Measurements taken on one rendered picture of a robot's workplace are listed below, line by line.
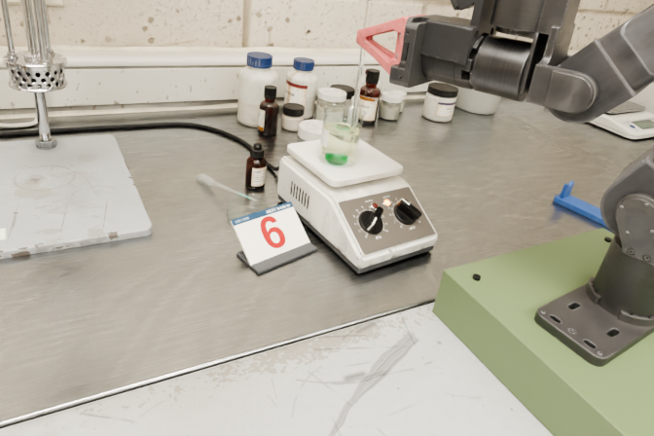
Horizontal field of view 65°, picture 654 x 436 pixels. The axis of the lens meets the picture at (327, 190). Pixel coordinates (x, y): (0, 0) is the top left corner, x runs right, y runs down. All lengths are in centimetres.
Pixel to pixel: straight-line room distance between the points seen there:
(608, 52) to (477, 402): 32
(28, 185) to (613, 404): 69
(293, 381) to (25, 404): 21
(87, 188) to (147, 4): 41
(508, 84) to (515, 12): 7
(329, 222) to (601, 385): 33
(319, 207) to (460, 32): 27
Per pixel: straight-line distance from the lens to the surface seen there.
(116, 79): 101
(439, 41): 55
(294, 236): 64
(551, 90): 50
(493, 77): 53
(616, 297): 57
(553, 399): 51
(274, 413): 47
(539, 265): 62
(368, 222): 61
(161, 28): 105
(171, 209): 71
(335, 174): 64
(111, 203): 71
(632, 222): 51
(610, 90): 50
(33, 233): 67
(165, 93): 104
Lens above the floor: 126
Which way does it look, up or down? 28 degrees down
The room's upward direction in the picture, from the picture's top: 8 degrees clockwise
